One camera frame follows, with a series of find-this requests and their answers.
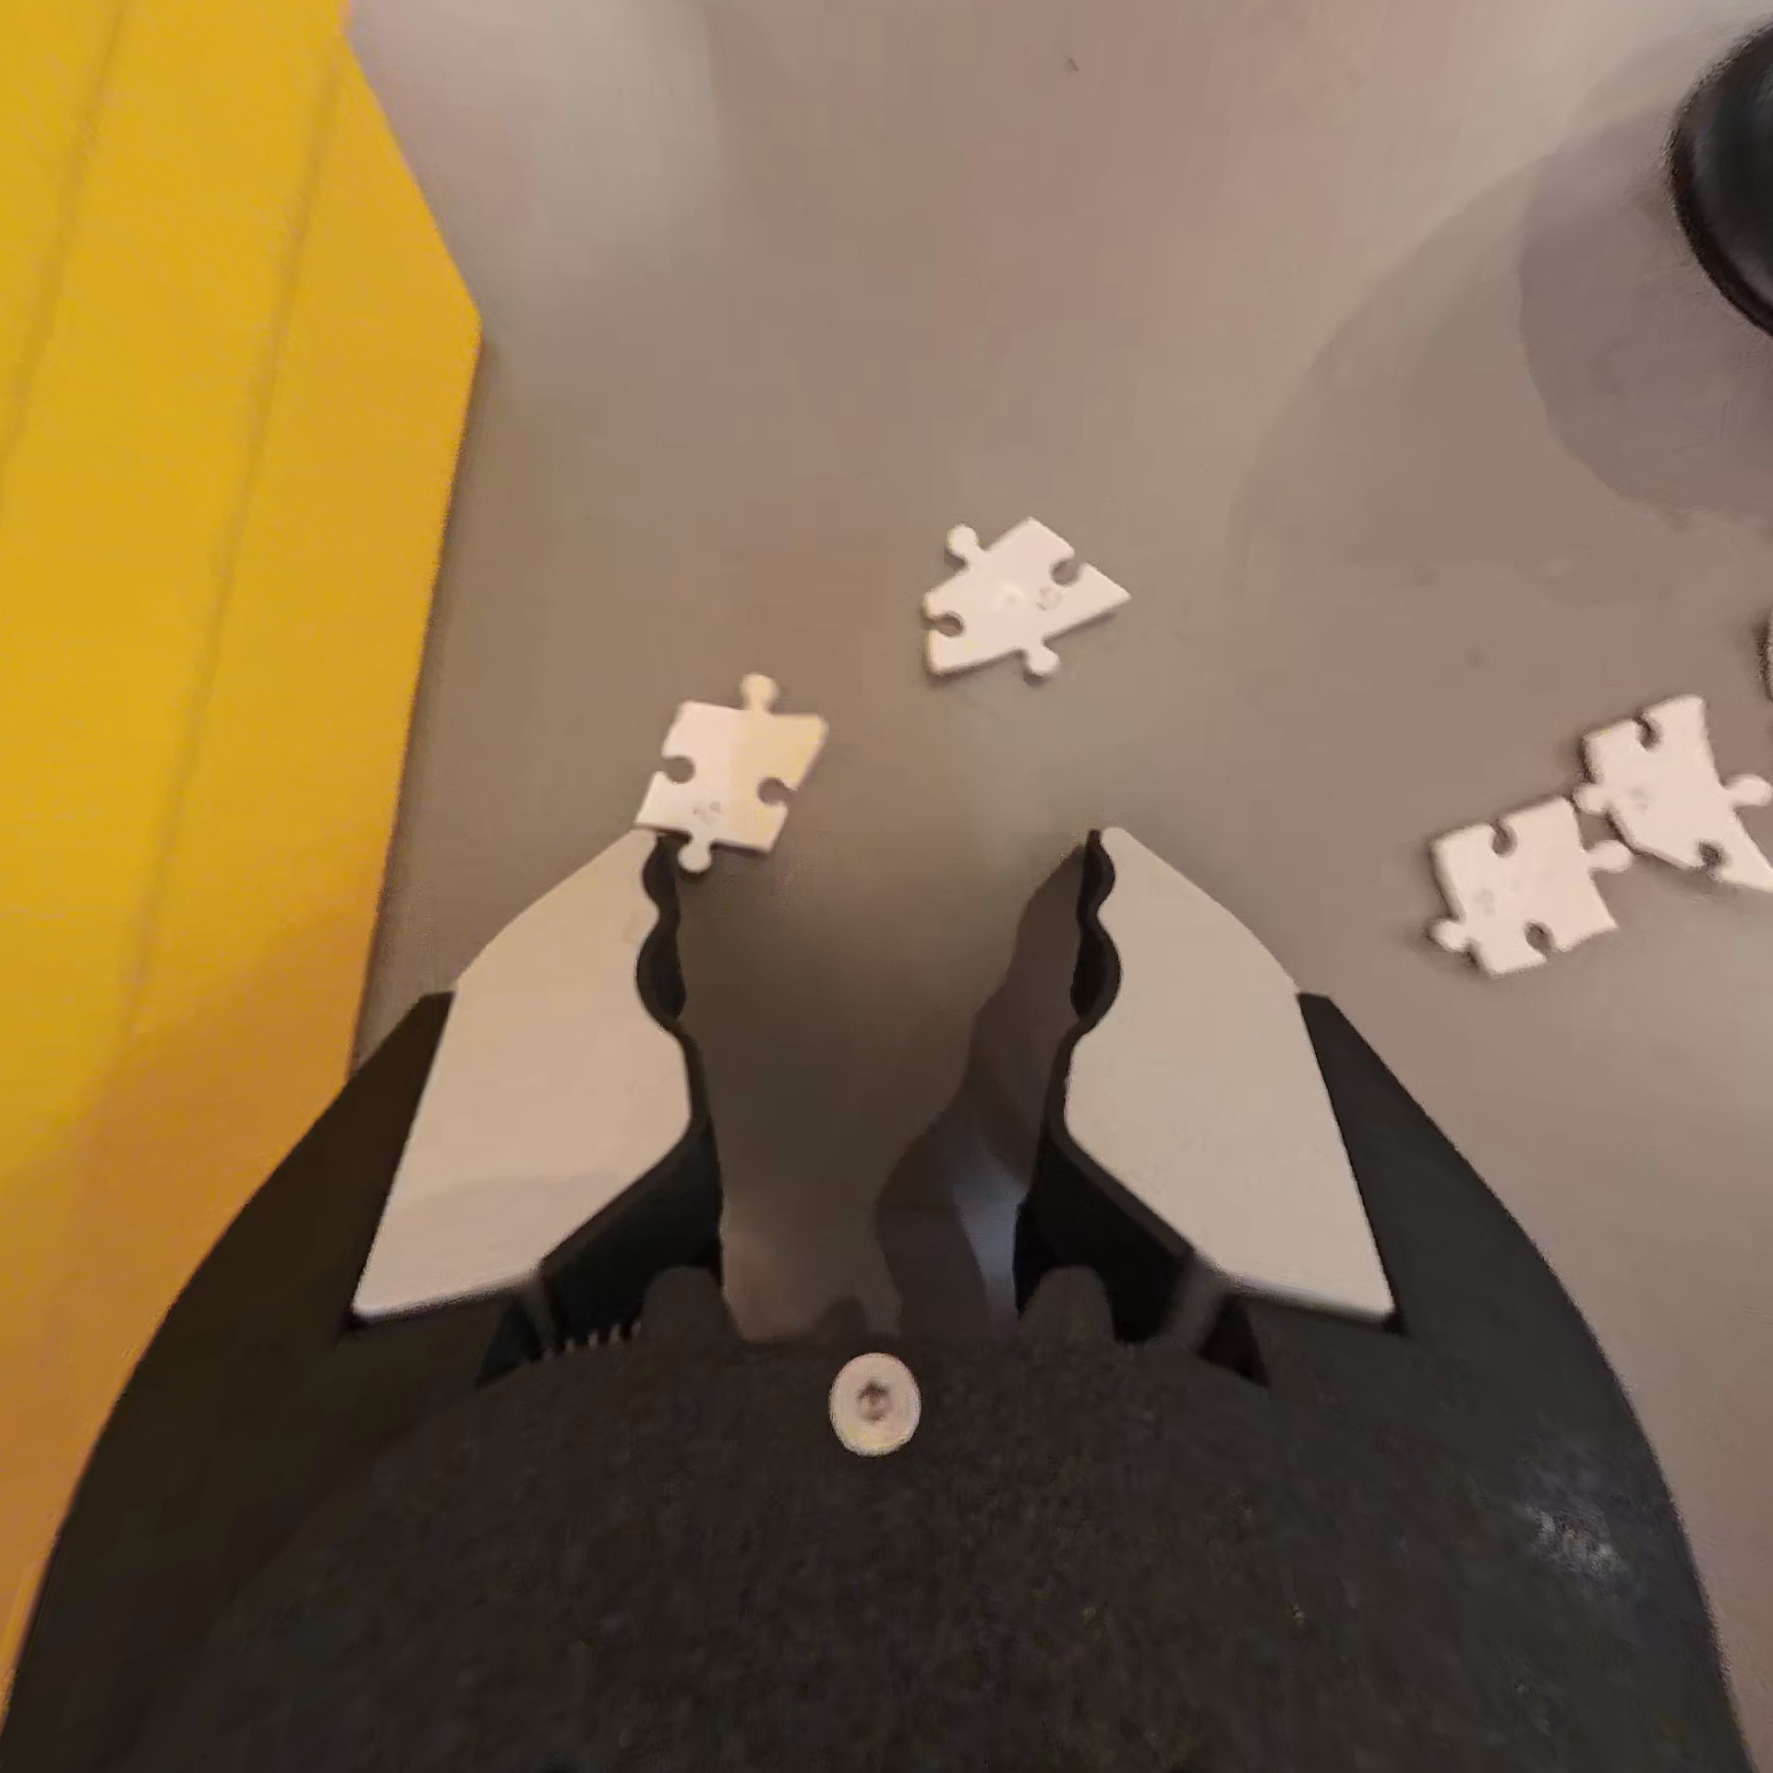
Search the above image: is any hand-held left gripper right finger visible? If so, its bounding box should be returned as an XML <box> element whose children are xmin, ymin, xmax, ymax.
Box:
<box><xmin>1011</xmin><ymin>828</ymin><xmax>1394</xmax><ymax>1325</ymax></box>

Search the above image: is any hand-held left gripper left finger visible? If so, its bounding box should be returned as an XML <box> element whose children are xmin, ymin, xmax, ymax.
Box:
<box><xmin>355</xmin><ymin>831</ymin><xmax>729</xmax><ymax>1325</ymax></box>

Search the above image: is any black ball stand ring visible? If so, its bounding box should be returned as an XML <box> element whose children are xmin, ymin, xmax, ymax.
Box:
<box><xmin>1669</xmin><ymin>24</ymin><xmax>1773</xmax><ymax>340</ymax></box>

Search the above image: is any yellow plastic bin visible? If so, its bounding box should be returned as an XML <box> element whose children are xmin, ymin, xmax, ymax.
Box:
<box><xmin>0</xmin><ymin>0</ymin><xmax>487</xmax><ymax>1663</ymax></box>

